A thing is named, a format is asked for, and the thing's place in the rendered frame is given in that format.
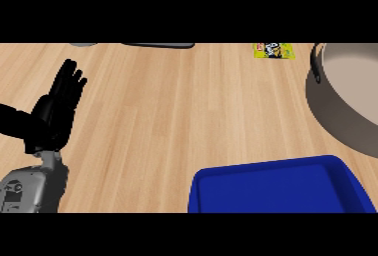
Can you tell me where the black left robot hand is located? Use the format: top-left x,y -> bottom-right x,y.
0,58 -> 89,156

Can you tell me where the blue tray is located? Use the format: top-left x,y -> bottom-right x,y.
186,154 -> 378,214

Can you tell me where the grey metal pot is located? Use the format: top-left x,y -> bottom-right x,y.
304,42 -> 378,159

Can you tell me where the dark grey flat appliance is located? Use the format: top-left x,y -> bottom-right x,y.
120,42 -> 196,50

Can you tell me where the yellow snack packet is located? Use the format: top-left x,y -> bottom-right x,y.
252,42 -> 297,60

